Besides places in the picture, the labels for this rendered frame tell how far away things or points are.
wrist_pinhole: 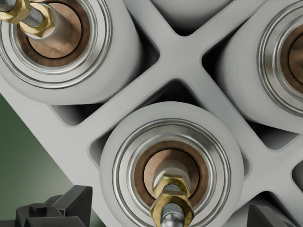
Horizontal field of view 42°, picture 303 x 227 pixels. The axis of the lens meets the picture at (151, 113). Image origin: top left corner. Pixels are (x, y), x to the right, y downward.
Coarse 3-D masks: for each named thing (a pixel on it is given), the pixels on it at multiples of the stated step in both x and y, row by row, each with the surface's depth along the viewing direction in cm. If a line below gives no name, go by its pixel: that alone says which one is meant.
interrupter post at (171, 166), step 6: (162, 162) 25; (168, 162) 24; (174, 162) 24; (156, 168) 25; (162, 168) 23; (168, 168) 22; (174, 168) 22; (180, 168) 23; (156, 174) 22; (162, 174) 22; (174, 174) 22; (180, 174) 22; (186, 174) 22; (156, 180) 22; (186, 180) 22
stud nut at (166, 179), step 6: (168, 174) 21; (162, 180) 21; (168, 180) 21; (174, 180) 21; (180, 180) 21; (156, 186) 21; (162, 186) 21; (180, 186) 21; (186, 186) 21; (156, 192) 21; (186, 192) 21; (156, 198) 21
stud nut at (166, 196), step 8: (168, 192) 17; (176, 192) 17; (184, 192) 18; (160, 200) 17; (168, 200) 17; (176, 200) 17; (184, 200) 17; (152, 208) 17; (160, 208) 17; (184, 208) 17; (192, 208) 18; (152, 216) 17; (160, 216) 17; (184, 216) 17; (192, 216) 17
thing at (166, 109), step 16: (144, 112) 26; (160, 112) 25; (176, 112) 25; (192, 112) 25; (208, 112) 26; (128, 128) 25; (208, 128) 25; (224, 128) 26; (112, 144) 26; (224, 144) 25; (112, 160) 26; (240, 160) 26; (240, 176) 26; (112, 192) 26; (240, 192) 26; (112, 208) 26; (224, 208) 25; (128, 224) 26; (208, 224) 25
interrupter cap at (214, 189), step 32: (160, 128) 25; (192, 128) 25; (128, 160) 25; (160, 160) 25; (192, 160) 25; (224, 160) 25; (128, 192) 25; (192, 192) 25; (224, 192) 25; (192, 224) 25
